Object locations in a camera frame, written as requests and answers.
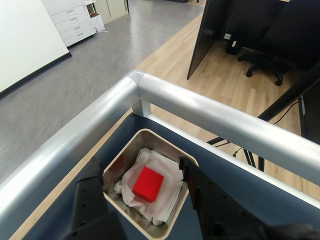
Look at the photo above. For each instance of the black waste bin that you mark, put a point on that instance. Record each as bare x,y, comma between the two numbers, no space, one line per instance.
232,47

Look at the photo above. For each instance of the dark desk partition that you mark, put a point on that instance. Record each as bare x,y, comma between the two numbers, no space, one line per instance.
207,30

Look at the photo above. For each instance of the red cube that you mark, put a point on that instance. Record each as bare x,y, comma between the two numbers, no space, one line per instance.
147,183

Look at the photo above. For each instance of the beige metal box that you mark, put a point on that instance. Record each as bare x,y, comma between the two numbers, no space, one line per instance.
117,160

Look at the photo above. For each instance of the white drawer cabinet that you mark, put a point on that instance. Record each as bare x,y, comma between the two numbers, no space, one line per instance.
72,22

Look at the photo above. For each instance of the dark blue-grey mat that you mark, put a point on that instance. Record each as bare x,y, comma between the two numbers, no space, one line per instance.
225,180

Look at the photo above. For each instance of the black desk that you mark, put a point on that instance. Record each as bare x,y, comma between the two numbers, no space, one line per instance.
287,25

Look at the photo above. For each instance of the beige cabinet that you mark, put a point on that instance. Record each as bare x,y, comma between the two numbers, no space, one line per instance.
112,10

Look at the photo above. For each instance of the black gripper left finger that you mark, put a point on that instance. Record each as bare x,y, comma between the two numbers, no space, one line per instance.
88,200

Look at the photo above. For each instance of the black metal stand legs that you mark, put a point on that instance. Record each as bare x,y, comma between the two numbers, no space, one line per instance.
287,97

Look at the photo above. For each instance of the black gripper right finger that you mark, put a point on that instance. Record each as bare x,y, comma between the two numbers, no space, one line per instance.
212,207

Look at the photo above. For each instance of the black swivel chair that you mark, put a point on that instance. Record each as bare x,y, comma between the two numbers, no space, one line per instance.
265,62

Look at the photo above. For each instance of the silver aluminium table rail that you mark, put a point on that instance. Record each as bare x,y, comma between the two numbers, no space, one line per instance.
200,105

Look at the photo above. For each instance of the white tissue paper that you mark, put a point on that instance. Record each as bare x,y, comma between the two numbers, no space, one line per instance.
165,170

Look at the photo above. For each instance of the white open carton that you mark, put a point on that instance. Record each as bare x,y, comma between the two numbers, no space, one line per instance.
98,23

